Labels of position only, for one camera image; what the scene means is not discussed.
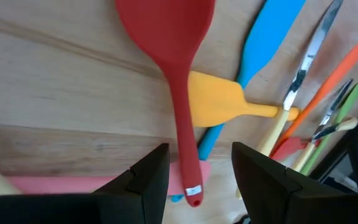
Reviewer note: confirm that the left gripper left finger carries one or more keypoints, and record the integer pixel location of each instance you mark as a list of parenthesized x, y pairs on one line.
[(135, 199)]

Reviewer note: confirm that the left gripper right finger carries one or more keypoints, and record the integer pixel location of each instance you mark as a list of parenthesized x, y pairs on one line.
[(275, 199)]

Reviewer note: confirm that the pink silicone spatula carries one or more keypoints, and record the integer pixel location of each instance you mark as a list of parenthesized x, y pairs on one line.
[(57, 185)]

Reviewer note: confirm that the yellow silicone spatula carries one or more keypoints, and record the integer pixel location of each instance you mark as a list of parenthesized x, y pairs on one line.
[(216, 99)]

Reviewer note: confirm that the green silicone spatula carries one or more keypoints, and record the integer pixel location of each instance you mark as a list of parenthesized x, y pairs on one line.
[(350, 102)]

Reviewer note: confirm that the orange silicone spatula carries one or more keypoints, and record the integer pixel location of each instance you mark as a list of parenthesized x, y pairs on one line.
[(331, 84)]

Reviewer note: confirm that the red silicone spoon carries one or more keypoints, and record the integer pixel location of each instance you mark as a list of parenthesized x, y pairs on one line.
[(166, 37)]

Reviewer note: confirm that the blue silicone spatula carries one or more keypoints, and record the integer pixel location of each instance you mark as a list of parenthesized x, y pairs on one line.
[(269, 37)]

